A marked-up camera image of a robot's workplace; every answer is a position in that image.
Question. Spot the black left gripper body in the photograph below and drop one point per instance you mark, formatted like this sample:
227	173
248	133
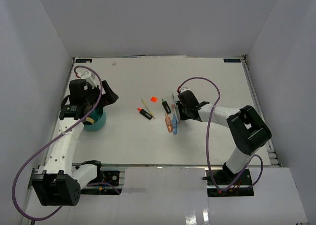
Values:
91	99

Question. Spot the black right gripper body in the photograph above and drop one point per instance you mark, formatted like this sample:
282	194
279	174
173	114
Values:
183	111

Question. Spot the pink and white pen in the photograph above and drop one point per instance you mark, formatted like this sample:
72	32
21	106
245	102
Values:
176	112

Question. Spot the clear tape roll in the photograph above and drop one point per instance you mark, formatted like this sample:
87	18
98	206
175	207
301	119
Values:
89	121

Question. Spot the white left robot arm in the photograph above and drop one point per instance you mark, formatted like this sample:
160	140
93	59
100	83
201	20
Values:
57	184

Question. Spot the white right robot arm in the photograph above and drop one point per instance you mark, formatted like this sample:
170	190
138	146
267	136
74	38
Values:
248	130

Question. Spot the blue transparent highlighter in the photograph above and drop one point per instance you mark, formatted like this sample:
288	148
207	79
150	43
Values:
174	124

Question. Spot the black highlighter green cap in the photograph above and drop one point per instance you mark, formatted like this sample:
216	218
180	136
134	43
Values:
166	106

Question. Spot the teal round divided organizer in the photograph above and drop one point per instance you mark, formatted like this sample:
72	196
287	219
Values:
99	115

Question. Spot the orange transparent highlighter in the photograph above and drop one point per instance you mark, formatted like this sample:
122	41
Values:
168	123

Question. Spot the black highlighter orange cap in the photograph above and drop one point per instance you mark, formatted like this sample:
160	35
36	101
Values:
145	113

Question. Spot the orange translucent cap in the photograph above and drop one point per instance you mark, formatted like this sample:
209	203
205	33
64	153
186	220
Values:
154	99

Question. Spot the left black logo sticker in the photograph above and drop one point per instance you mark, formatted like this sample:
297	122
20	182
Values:
83	60

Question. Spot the black logo sticker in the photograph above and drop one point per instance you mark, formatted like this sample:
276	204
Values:
231	60
83	60

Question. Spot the clear yellow gel pen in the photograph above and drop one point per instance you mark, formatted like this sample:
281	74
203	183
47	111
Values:
147	108

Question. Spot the right black logo sticker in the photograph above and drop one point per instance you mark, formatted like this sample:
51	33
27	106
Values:
231	60

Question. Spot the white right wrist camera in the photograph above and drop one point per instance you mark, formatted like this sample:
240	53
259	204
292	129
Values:
181	89

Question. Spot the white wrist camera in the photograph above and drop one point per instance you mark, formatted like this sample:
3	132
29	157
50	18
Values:
88	76
181	89

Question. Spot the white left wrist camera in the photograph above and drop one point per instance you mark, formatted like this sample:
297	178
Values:
88	76

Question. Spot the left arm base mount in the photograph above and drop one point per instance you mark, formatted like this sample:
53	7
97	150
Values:
111	184

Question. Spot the right aluminium table rail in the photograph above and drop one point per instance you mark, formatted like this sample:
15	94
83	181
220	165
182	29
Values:
269	145

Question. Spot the aluminium table rail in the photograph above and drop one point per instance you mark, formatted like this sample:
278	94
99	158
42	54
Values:
269	145
42	158

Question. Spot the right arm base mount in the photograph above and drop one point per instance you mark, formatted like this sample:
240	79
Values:
238	189

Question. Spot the left aluminium table rail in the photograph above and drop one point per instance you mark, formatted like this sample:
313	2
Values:
42	158

